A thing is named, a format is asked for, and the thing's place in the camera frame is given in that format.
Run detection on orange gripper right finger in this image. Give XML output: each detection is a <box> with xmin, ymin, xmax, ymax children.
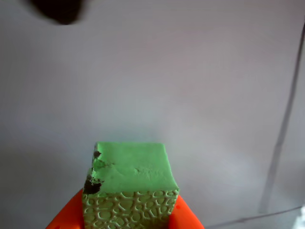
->
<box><xmin>168</xmin><ymin>194</ymin><xmax>205</xmax><ymax>229</ymax></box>

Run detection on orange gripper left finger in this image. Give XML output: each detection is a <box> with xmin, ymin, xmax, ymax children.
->
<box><xmin>45</xmin><ymin>189</ymin><xmax>84</xmax><ymax>229</ymax></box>

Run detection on green textured foam cube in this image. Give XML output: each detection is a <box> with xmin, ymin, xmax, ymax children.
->
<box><xmin>82</xmin><ymin>141</ymin><xmax>181</xmax><ymax>229</ymax></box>

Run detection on black marker dot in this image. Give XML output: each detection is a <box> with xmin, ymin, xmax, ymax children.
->
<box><xmin>28</xmin><ymin>0</ymin><xmax>87</xmax><ymax>26</ymax></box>

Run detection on white paper sheet with frame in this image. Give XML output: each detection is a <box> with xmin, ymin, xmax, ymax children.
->
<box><xmin>0</xmin><ymin>0</ymin><xmax>305</xmax><ymax>229</ymax></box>

